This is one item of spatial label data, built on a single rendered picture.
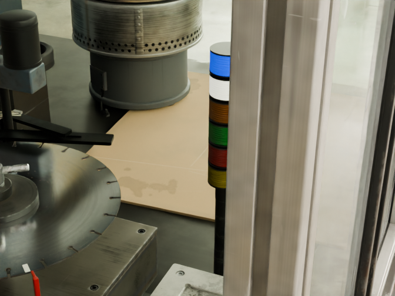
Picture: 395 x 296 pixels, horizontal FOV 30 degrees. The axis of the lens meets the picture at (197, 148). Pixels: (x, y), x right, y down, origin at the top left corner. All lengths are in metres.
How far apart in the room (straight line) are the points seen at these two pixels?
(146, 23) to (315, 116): 1.18
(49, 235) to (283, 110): 0.60
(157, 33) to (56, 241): 0.74
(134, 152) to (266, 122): 1.12
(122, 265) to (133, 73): 0.68
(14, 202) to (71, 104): 0.77
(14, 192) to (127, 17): 0.64
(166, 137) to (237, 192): 1.15
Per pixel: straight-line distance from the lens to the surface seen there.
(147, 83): 1.64
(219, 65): 0.90
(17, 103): 1.44
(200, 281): 0.93
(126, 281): 1.05
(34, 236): 0.94
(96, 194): 1.00
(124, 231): 1.10
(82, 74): 1.89
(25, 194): 1.00
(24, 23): 1.14
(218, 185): 0.97
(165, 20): 1.56
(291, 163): 0.39
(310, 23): 0.36
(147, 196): 1.36
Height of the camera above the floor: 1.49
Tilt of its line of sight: 29 degrees down
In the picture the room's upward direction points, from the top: 1 degrees clockwise
